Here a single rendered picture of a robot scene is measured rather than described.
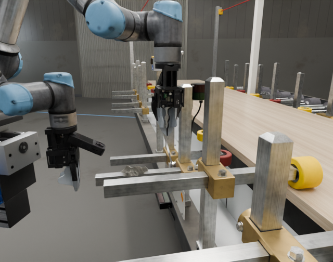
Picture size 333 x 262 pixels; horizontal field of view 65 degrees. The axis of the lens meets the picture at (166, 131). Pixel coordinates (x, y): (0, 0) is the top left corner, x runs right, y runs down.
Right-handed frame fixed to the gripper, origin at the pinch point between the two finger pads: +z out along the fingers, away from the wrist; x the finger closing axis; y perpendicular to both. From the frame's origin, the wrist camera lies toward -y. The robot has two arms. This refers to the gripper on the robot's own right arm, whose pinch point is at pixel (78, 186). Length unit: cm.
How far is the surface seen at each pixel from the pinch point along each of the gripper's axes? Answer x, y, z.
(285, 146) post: 48, -36, -28
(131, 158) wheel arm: -23.4, -18.2, 1.5
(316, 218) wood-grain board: 36, -55, -6
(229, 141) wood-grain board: -13, -57, -7
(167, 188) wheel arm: 26.6, -23.5, -11.2
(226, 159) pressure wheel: 4.0, -47.8, -7.1
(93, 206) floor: -122, 10, 83
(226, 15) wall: -571, -289, -128
